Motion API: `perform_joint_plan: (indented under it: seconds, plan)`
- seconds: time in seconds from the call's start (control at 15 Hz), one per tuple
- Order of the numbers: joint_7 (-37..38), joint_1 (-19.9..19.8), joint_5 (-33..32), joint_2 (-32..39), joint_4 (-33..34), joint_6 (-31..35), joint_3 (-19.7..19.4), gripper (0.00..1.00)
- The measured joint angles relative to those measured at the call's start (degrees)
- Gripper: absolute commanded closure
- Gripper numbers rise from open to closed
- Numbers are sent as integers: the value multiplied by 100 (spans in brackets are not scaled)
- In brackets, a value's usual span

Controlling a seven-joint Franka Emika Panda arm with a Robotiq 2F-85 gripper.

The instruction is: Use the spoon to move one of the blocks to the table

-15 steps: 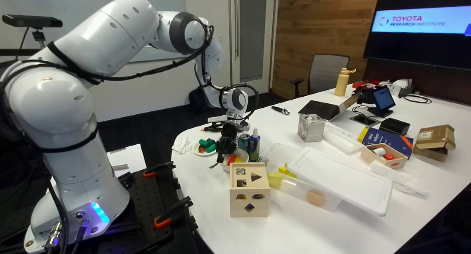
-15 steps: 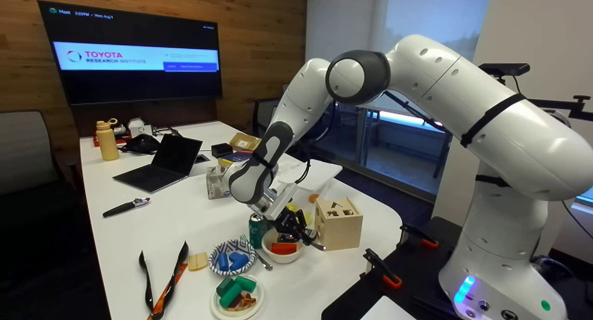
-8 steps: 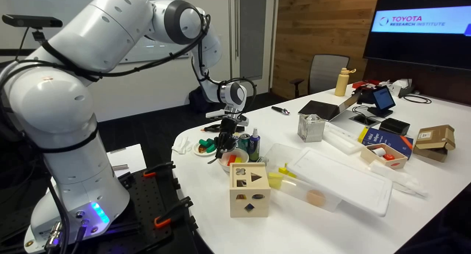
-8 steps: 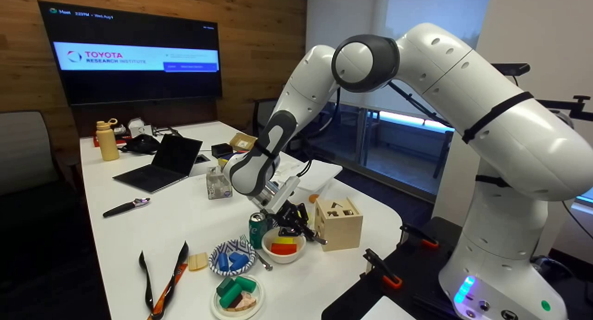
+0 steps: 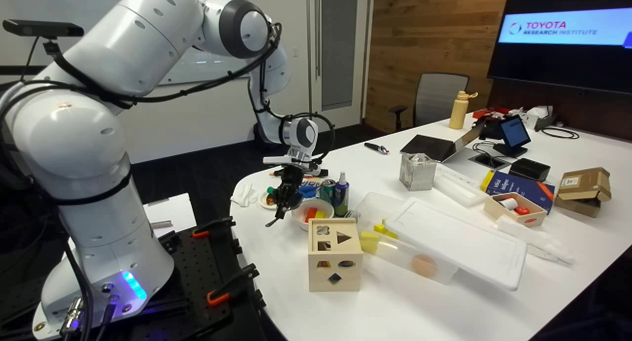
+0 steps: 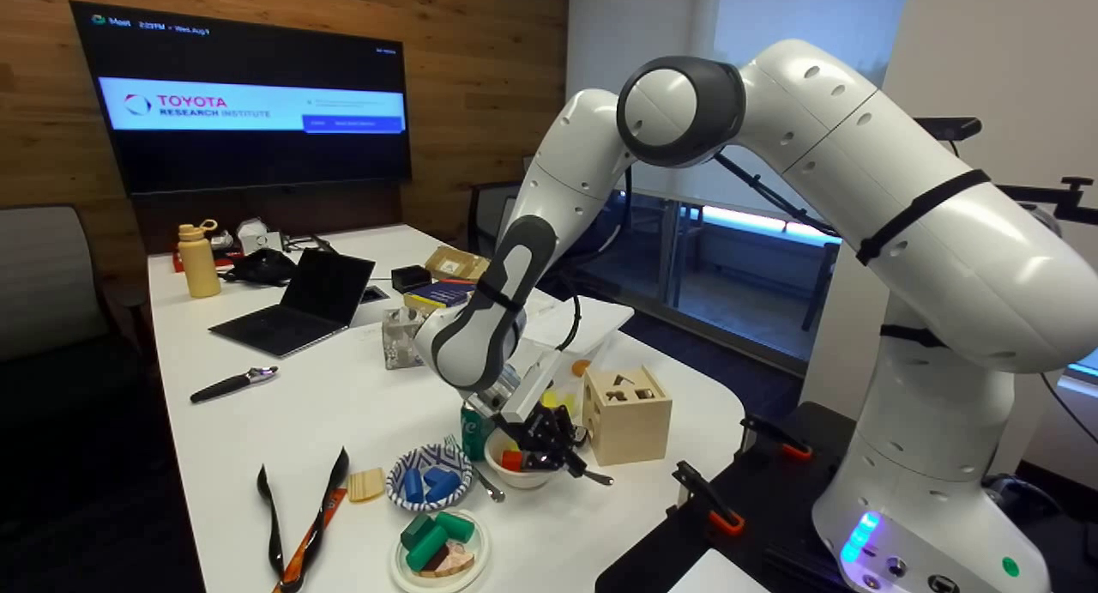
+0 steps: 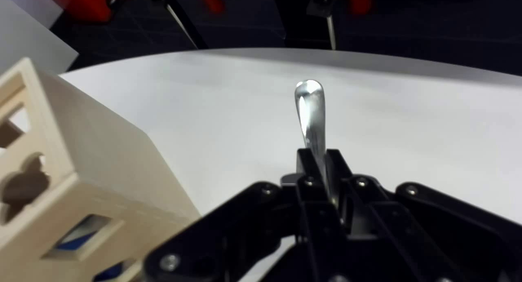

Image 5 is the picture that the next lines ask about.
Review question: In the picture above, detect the white foam tray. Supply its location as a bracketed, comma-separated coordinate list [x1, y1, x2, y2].
[433, 163, 490, 208]

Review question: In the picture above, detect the pale yellow block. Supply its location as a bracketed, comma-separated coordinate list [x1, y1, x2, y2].
[359, 231, 380, 255]

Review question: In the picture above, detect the small wooden box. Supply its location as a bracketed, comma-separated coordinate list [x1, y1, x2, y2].
[483, 192, 549, 228]

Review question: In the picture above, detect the tablet on stand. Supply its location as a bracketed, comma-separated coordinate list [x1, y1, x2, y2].
[493, 115, 532, 159]

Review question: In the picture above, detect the dark spray bottle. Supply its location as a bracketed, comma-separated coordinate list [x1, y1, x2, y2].
[334, 172, 350, 218]

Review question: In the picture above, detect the blue toy piece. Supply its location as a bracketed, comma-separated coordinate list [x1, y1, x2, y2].
[298, 180, 322, 199]

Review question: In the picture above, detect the office chair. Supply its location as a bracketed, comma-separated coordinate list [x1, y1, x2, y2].
[389, 73, 471, 133]

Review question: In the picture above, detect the silver tissue box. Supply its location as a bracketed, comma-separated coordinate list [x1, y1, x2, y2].
[399, 153, 438, 192]

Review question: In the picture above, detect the small black box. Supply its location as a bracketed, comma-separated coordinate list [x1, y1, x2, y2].
[509, 158, 552, 183]

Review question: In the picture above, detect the small white plate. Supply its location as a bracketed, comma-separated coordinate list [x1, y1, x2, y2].
[258, 190, 280, 211]

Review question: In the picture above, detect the blue book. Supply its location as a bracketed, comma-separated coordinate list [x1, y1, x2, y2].
[480, 170, 556, 214]

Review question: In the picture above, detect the white container lid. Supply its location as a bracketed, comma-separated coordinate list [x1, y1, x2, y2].
[384, 198, 528, 292]

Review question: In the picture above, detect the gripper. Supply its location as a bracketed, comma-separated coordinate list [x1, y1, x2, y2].
[273, 164, 305, 220]

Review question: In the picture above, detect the camera on mount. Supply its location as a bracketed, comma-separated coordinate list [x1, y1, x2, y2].
[2, 19, 85, 56]

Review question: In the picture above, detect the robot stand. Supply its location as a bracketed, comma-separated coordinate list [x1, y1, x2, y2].
[0, 217, 268, 341]

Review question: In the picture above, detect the black cable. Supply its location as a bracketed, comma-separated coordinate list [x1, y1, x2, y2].
[540, 126, 581, 140]

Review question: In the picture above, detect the cardboard box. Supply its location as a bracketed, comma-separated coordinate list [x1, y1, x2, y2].
[554, 167, 612, 219]

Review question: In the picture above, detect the white crumpled napkin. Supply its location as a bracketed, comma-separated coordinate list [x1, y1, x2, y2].
[230, 183, 260, 208]

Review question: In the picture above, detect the yellow water bottle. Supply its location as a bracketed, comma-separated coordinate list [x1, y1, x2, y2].
[449, 91, 479, 130]

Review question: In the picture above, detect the open laptop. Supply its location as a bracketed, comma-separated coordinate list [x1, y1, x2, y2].
[399, 121, 487, 163]

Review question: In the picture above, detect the wooden shape sorter box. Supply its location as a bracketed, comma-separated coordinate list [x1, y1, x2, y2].
[308, 218, 364, 293]

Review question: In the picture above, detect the white bowl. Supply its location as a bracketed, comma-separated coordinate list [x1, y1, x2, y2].
[291, 198, 336, 232]

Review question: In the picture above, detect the clear plastic wrap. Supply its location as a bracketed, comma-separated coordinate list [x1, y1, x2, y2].
[495, 215, 576, 265]

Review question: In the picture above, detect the table power outlet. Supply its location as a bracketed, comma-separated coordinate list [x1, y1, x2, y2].
[468, 153, 512, 170]

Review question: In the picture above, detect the green drink can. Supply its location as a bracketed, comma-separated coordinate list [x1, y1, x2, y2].
[319, 179, 337, 204]

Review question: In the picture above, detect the clear plastic container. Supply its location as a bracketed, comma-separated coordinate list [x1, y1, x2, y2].
[353, 192, 460, 285]

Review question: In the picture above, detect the wall screen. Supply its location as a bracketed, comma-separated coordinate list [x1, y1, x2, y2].
[487, 0, 632, 95]

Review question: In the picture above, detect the white box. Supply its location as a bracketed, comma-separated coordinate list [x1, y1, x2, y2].
[524, 106, 554, 130]

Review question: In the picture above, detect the black orange clamp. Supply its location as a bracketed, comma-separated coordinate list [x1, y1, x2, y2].
[192, 217, 237, 239]
[206, 263, 261, 307]

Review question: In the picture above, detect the door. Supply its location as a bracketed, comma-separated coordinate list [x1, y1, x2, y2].
[306, 0, 376, 131]

